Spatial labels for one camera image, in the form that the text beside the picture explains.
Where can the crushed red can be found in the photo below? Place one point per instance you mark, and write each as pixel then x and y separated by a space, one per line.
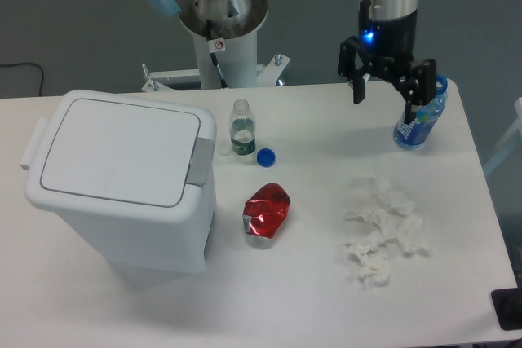
pixel 264 213

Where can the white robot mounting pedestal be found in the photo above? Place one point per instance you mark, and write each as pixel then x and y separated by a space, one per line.
pixel 221 63

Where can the black device table corner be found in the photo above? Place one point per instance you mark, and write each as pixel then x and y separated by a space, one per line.
pixel 507 306

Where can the crumpled white tissue lower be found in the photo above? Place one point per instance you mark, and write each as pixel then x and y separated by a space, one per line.
pixel 374 268

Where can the crumpled white tissue upper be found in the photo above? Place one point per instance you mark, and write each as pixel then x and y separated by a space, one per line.
pixel 391 201

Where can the grey trash can push button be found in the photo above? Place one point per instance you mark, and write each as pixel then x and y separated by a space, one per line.
pixel 201 162

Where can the white bottle cap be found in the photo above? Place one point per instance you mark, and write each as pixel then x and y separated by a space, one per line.
pixel 223 150

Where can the white plastic trash can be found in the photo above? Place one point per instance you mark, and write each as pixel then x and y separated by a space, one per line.
pixel 163 238

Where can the white trash can lid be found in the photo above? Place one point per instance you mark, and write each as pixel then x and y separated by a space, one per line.
pixel 123 152

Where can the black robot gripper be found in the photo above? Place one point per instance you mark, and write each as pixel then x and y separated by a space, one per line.
pixel 384 50

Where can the blue plastic water bottle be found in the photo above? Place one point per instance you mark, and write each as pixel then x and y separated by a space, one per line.
pixel 412 135

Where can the white frame right edge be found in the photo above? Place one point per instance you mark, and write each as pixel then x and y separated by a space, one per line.
pixel 507 143

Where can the blue bottle cap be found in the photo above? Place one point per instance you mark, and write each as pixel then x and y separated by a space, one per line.
pixel 266 157

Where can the crumpled white tissue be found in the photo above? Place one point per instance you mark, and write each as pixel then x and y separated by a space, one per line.
pixel 374 268
pixel 410 235
pixel 391 201

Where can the clear plastic bottle green label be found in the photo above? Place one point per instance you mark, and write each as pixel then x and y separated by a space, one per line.
pixel 242 131

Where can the crumpled white tissue right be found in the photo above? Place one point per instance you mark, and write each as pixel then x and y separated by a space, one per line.
pixel 410 235

